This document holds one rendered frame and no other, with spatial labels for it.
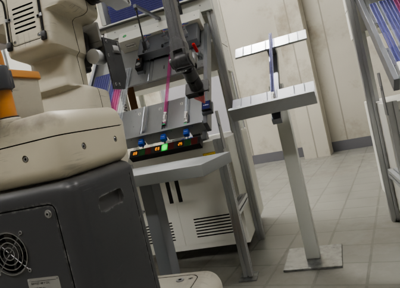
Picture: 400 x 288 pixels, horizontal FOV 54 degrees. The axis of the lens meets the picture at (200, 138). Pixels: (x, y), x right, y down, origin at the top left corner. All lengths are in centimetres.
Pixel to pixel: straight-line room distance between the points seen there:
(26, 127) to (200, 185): 144
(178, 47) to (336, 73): 357
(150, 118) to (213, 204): 58
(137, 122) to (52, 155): 120
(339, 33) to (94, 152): 437
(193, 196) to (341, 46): 328
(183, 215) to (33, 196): 146
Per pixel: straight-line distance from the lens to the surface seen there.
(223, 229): 212
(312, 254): 192
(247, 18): 525
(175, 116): 181
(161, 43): 215
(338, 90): 494
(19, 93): 92
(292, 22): 482
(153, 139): 181
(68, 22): 122
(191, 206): 213
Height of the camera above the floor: 74
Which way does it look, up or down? 3 degrees down
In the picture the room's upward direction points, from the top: 13 degrees counter-clockwise
